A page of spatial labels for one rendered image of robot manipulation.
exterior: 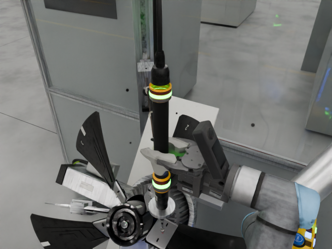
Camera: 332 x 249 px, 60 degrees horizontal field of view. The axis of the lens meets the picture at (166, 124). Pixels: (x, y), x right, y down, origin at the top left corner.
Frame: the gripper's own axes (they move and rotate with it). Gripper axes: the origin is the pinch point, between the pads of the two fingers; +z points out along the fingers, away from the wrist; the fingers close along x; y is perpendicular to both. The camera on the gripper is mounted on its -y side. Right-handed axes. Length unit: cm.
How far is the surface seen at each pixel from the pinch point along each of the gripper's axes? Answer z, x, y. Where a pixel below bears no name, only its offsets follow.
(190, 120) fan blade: -0.2, 22.6, 7.3
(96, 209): 23.9, 1.8, 40.3
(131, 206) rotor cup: 5.8, -1.8, 23.8
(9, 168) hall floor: 194, 60, 152
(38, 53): 123, 70, 28
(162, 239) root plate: -4.2, -1.9, 31.8
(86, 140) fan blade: 31.6, 10.4, 18.7
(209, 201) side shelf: -4, 43, 64
